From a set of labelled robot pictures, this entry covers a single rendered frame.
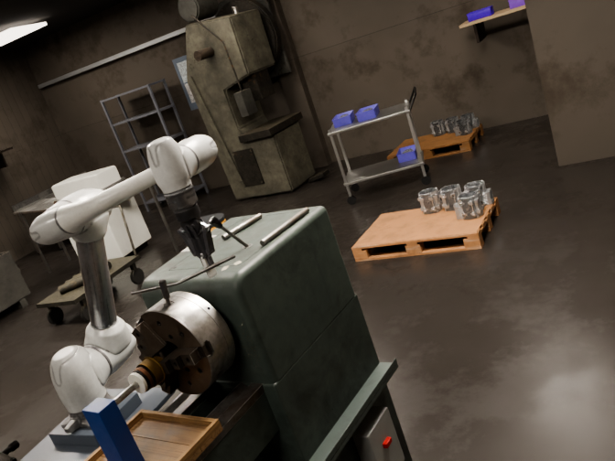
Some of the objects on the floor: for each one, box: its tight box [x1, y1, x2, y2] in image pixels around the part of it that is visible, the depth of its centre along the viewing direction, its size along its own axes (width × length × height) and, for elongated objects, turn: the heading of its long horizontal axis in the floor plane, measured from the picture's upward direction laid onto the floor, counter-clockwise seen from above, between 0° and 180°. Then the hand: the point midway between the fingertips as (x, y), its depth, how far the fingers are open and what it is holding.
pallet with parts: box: [351, 180, 501, 262], centre depth 507 cm, size 109×76×32 cm
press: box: [178, 0, 329, 199], centre depth 813 cm, size 143×123×273 cm
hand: (209, 265), depth 192 cm, fingers closed
